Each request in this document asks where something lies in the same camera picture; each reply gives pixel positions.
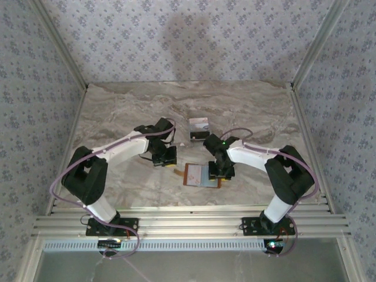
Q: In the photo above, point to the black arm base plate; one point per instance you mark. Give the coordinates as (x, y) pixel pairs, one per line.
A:
(133, 223)
(249, 227)

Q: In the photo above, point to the black credit card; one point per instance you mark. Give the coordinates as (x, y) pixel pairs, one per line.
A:
(199, 135)

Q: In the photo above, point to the aluminium side rail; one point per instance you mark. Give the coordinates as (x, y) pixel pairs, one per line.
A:
(77, 114)
(299, 111)

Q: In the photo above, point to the blue grey credit card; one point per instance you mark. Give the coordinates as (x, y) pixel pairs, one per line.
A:
(210, 182)

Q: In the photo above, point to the small circuit board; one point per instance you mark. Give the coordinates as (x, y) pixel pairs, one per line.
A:
(273, 245)
(110, 243)

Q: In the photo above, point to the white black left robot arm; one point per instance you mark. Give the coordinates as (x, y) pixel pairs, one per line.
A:
(123, 149)

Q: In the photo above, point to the aluminium frame post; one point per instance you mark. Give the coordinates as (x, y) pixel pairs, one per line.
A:
(318, 44)
(60, 44)

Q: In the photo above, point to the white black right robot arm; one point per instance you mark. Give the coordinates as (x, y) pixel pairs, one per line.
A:
(249, 155)

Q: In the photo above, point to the brown leather card holder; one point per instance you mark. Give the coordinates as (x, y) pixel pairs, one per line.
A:
(186, 174)

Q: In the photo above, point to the grey metal sheet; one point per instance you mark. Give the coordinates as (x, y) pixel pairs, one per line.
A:
(191, 267)

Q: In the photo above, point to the pinkish white credit card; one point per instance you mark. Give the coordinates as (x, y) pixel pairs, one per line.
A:
(199, 121)

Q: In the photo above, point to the clear acrylic card stand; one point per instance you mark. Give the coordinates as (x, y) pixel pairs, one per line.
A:
(199, 129)

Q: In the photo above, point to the aluminium frame rail with slots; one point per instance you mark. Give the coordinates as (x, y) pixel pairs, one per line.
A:
(191, 223)

